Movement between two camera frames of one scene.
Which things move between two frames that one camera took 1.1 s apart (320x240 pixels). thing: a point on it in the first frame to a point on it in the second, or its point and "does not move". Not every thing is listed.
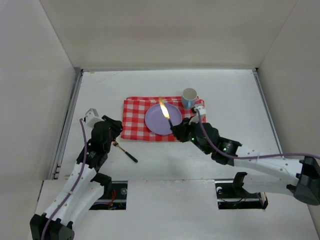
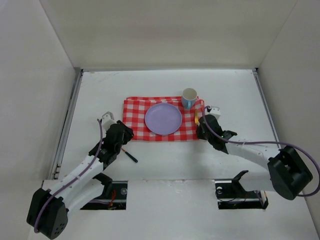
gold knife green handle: x=165 y=110 to x=196 y=119
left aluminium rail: x=56 y=167 does not move
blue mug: x=189 y=96 does not move
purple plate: x=157 y=121 does not move
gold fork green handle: x=115 y=144 does not move
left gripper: x=111 y=125 to x=122 y=136
